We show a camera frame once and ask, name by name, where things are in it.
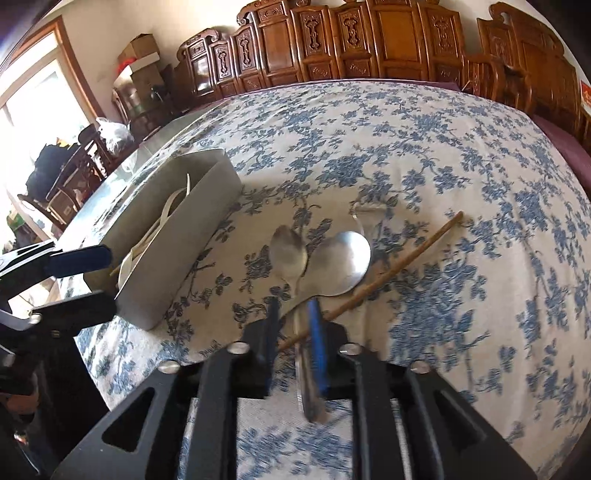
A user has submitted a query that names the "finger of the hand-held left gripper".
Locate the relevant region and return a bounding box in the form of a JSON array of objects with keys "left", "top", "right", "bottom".
[
  {"left": 0, "top": 241, "right": 113, "bottom": 301},
  {"left": 28, "top": 292, "right": 116, "bottom": 335}
]

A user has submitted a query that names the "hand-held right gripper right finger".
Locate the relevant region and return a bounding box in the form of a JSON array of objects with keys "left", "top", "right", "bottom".
[{"left": 307, "top": 298, "right": 539, "bottom": 480}]

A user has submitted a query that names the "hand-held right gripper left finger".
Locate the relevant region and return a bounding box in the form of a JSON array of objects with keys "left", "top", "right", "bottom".
[{"left": 51, "top": 295, "right": 282, "bottom": 480}]

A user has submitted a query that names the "white ceramic spoon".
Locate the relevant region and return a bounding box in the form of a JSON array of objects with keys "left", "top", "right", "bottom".
[{"left": 117, "top": 203, "right": 169, "bottom": 294}]

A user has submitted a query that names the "small metal spoon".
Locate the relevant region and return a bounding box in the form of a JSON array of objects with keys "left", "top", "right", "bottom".
[{"left": 269, "top": 225, "right": 329, "bottom": 424}]

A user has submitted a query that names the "large metal spoon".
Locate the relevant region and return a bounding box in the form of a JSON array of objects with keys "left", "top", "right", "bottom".
[{"left": 277, "top": 231, "right": 372, "bottom": 324}]

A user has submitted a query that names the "grey rectangular box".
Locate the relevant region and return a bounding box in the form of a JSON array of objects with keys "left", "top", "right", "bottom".
[{"left": 90, "top": 148, "right": 242, "bottom": 330}]

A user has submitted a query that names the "brown wooden chopstick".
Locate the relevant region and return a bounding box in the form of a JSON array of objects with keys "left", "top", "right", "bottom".
[{"left": 276, "top": 211, "right": 465, "bottom": 352}]

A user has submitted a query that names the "dark wooden chair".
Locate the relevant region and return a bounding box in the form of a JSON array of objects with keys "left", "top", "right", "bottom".
[{"left": 18, "top": 124, "right": 126, "bottom": 232}]

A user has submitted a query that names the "black bag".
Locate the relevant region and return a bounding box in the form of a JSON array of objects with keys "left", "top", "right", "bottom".
[{"left": 25, "top": 143, "right": 80, "bottom": 195}]

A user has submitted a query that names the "plastic bag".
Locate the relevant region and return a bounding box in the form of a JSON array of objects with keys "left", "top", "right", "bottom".
[{"left": 95, "top": 117, "right": 136, "bottom": 156}]

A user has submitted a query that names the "dark wooden cabinet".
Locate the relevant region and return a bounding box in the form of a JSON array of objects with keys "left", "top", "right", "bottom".
[{"left": 112, "top": 65, "right": 180, "bottom": 131}]

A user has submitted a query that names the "wooden framed window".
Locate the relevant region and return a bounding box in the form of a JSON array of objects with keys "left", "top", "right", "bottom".
[{"left": 0, "top": 16, "right": 106, "bottom": 222}]

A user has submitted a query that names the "blue floral tablecloth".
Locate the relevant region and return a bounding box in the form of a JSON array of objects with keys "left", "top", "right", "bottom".
[{"left": 55, "top": 79, "right": 591, "bottom": 480}]

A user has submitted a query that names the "brown cardboard box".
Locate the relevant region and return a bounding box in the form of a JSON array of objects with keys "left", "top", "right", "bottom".
[{"left": 117, "top": 33, "right": 161, "bottom": 65}]

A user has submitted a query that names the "carved wooden sofa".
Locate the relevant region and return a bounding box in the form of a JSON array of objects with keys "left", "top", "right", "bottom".
[{"left": 173, "top": 0, "right": 476, "bottom": 109}]

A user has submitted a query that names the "purple armchair cushion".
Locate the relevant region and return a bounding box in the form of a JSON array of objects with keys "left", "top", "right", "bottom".
[{"left": 531, "top": 115, "right": 591, "bottom": 158}]

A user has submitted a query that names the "carved wooden armchair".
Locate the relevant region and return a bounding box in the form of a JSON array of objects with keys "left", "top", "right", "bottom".
[{"left": 464, "top": 2, "right": 588, "bottom": 139}]

